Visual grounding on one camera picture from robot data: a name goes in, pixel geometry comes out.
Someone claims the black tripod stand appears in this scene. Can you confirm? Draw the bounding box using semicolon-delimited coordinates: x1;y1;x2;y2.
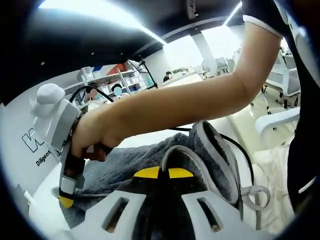
138;57;160;90

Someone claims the black cable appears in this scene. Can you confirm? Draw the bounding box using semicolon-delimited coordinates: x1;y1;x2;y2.
69;85;255;187

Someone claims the white worn harness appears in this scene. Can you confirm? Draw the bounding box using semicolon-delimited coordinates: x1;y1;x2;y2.
273;0;313;76

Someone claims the grey towel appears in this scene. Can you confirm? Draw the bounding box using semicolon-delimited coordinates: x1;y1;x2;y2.
59;119;272;240

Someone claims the person's right hand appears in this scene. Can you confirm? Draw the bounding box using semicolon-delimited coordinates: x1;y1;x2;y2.
71;109;125;163

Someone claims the grey metal shelving unit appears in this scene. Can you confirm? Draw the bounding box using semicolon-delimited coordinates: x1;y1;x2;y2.
77;59;151;101

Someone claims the long ceiling light strip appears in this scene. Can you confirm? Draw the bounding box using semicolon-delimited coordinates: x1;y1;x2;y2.
37;0;168;46

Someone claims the short ceiling light strip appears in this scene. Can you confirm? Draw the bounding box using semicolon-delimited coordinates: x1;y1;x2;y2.
222;1;243;26

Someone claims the white cloth bundle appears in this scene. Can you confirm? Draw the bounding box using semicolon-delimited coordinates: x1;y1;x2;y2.
249;144;296;226

